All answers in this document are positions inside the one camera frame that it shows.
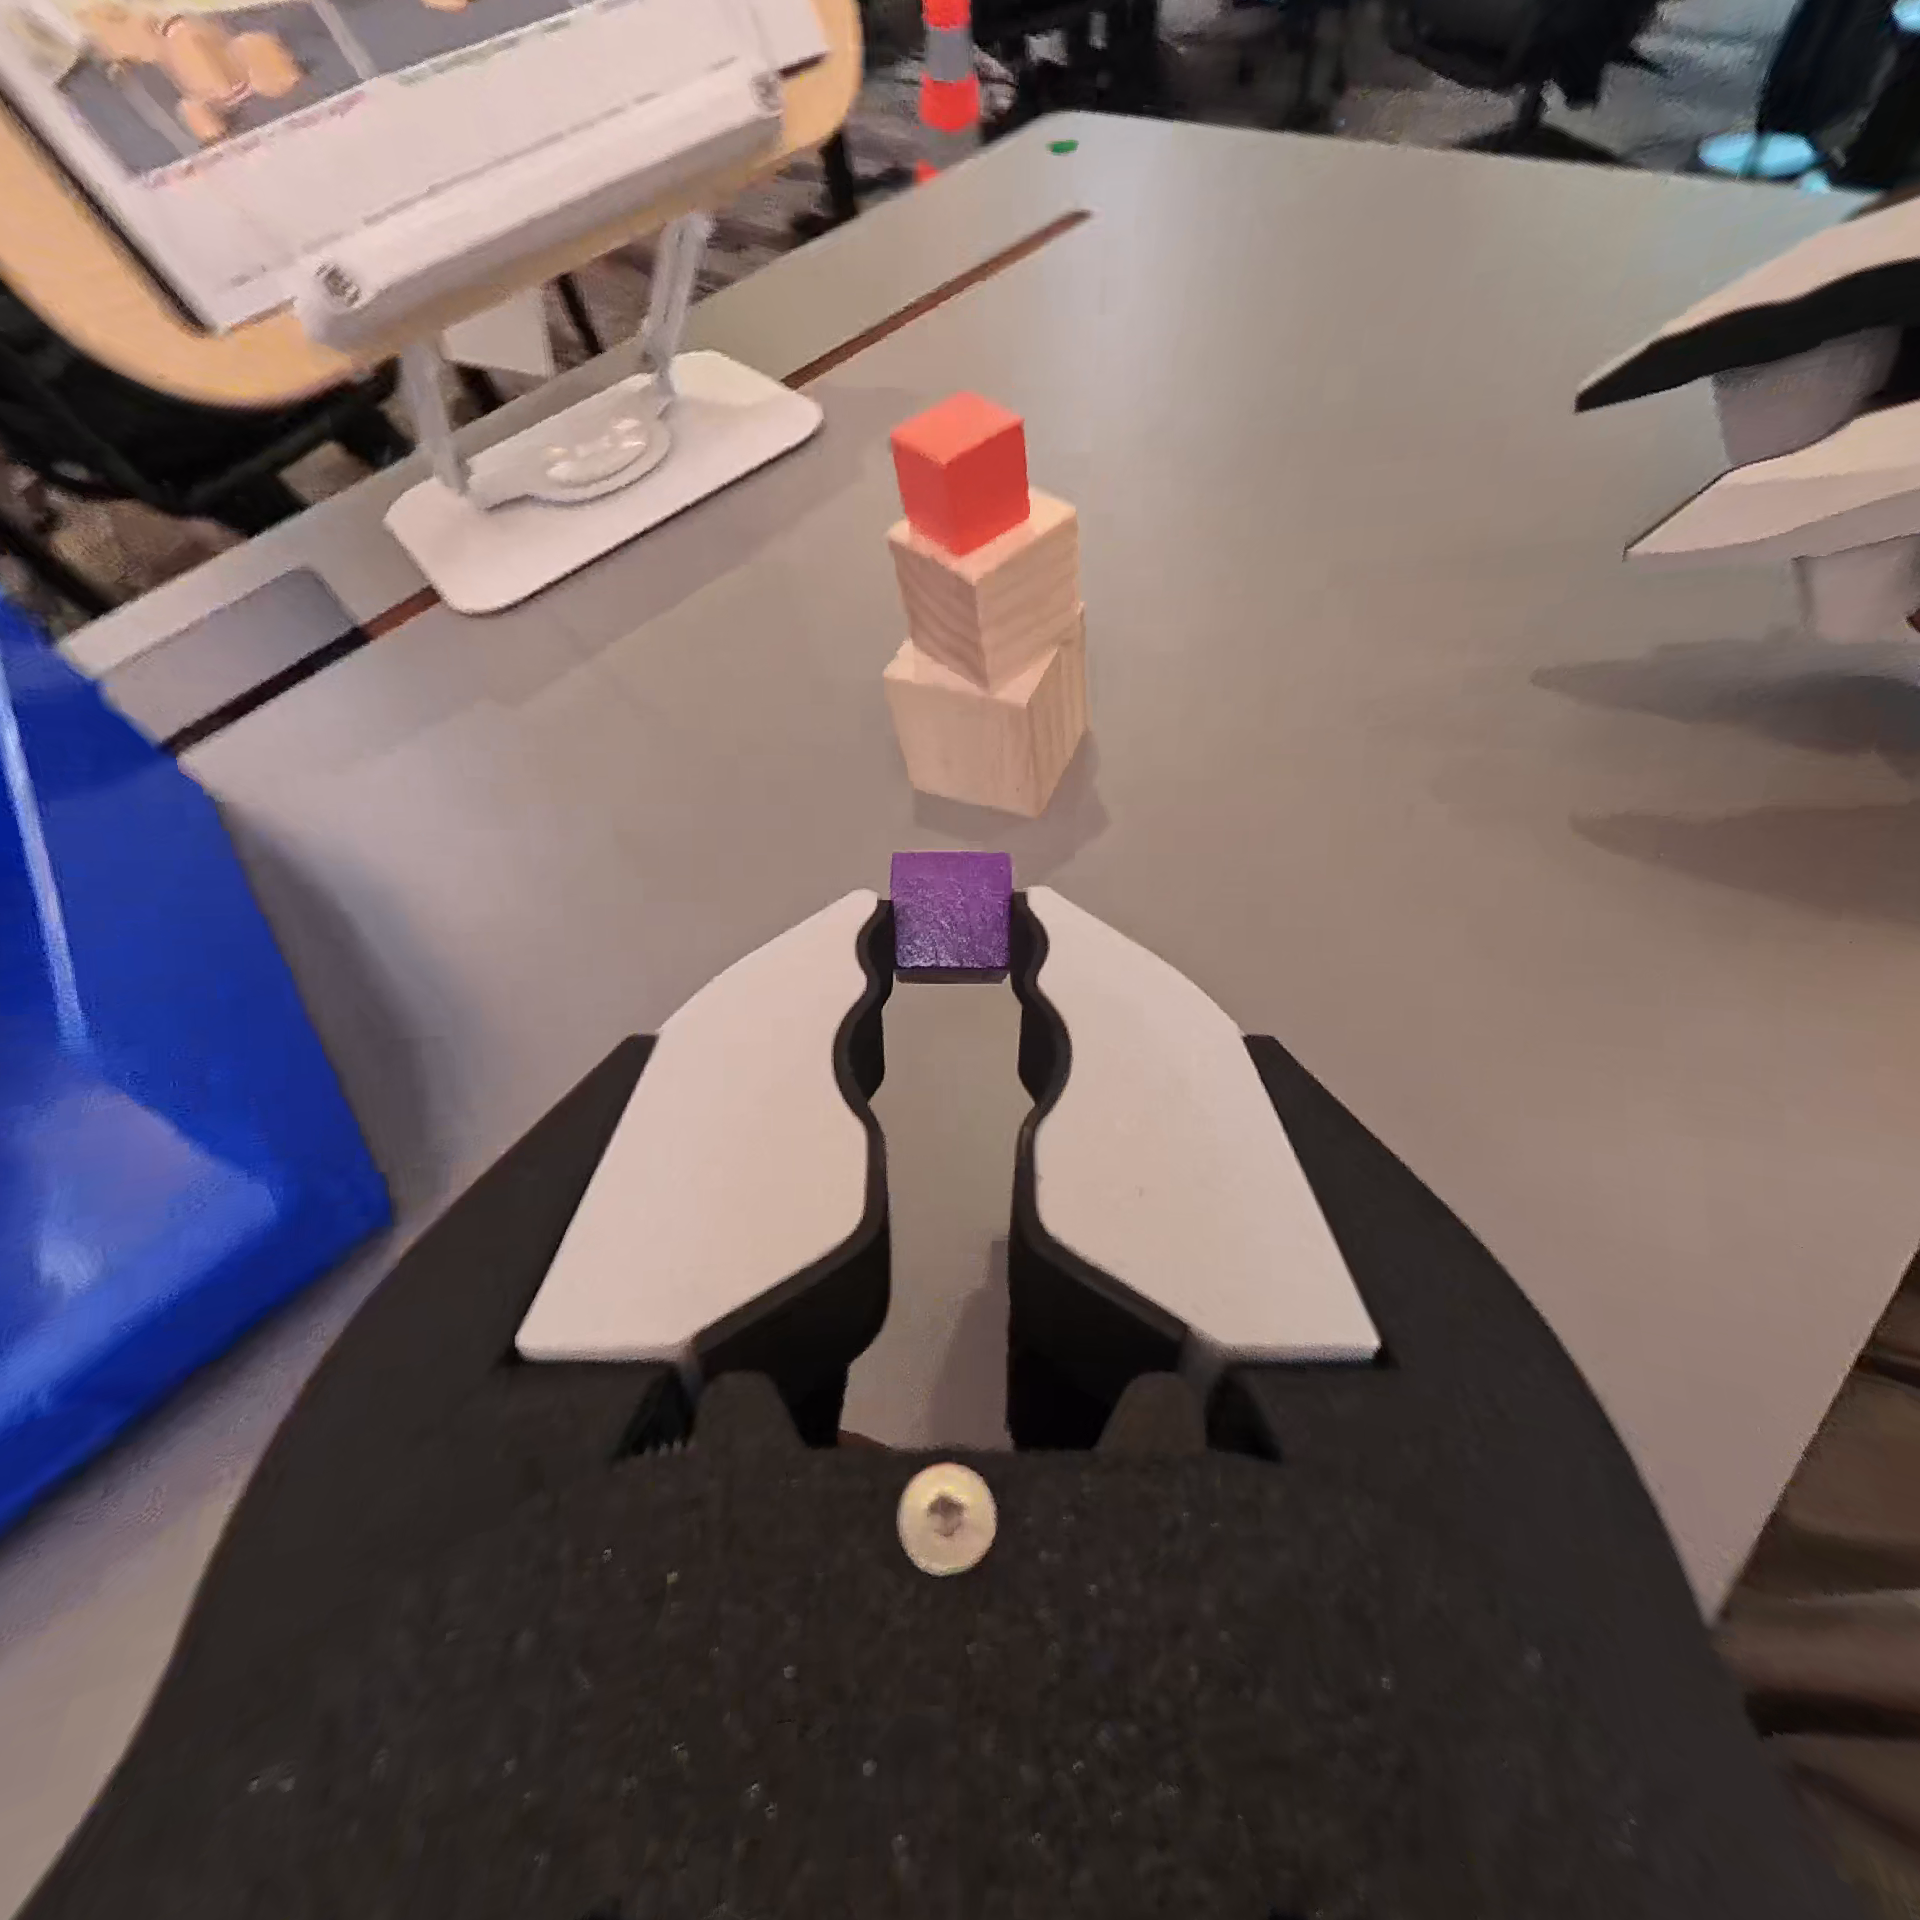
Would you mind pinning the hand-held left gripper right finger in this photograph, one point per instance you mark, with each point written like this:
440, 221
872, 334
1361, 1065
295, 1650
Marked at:
1202, 1171

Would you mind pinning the blue plastic bin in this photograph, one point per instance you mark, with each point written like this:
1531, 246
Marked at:
151, 1142

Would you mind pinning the large wooden cube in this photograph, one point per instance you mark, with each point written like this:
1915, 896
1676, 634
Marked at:
984, 735

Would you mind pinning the white instruction sheet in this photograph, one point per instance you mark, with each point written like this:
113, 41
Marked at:
363, 105

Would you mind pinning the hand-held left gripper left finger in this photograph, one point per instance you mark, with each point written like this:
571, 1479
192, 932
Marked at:
706, 1171

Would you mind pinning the medium wooden cube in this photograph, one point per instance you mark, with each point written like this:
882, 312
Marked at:
984, 602

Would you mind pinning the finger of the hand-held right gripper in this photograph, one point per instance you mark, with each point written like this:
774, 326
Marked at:
1802, 300
1816, 496

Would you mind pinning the red wooden cube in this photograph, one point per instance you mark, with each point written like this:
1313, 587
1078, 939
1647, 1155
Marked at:
963, 477

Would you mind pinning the wooden display board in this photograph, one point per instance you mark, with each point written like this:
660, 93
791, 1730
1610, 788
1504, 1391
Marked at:
91, 316

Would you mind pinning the purple wooden cube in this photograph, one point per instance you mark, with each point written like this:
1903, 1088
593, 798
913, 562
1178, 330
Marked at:
953, 917

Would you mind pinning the orange striped traffic cone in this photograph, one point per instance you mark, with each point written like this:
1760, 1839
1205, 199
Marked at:
949, 75

